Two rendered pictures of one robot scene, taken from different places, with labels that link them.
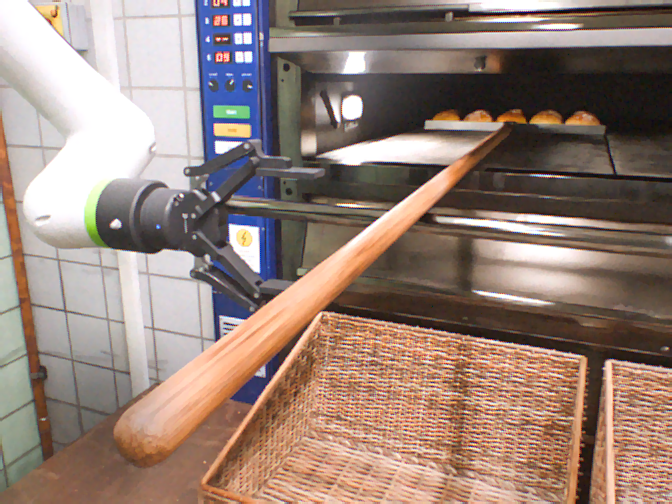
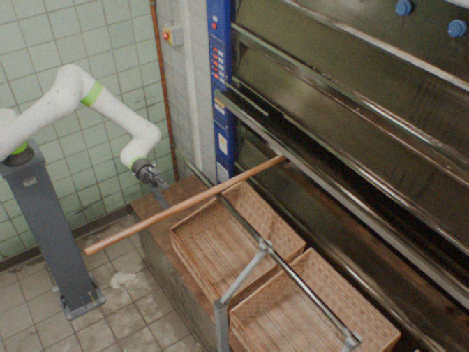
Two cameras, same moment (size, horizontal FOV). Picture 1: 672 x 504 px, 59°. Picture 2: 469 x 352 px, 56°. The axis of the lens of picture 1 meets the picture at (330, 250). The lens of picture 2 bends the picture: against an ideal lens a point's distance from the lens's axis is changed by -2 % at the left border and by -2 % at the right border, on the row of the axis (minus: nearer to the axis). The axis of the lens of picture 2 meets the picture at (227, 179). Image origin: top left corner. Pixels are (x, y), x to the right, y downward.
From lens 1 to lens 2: 156 cm
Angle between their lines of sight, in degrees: 40
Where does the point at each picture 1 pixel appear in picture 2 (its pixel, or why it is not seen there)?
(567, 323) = not seen: hidden behind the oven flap
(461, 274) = (279, 193)
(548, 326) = not seen: hidden behind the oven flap
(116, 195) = (135, 166)
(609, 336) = not seen: hidden behind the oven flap
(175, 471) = (183, 213)
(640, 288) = (324, 231)
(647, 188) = (328, 200)
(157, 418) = (88, 251)
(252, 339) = (110, 240)
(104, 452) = (168, 196)
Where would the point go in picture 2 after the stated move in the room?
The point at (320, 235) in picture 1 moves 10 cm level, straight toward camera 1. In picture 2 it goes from (245, 152) to (235, 163)
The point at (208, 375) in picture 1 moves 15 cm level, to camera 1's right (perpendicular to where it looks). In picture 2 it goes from (98, 246) to (127, 263)
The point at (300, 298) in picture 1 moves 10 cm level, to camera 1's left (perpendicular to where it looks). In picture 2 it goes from (127, 232) to (109, 221)
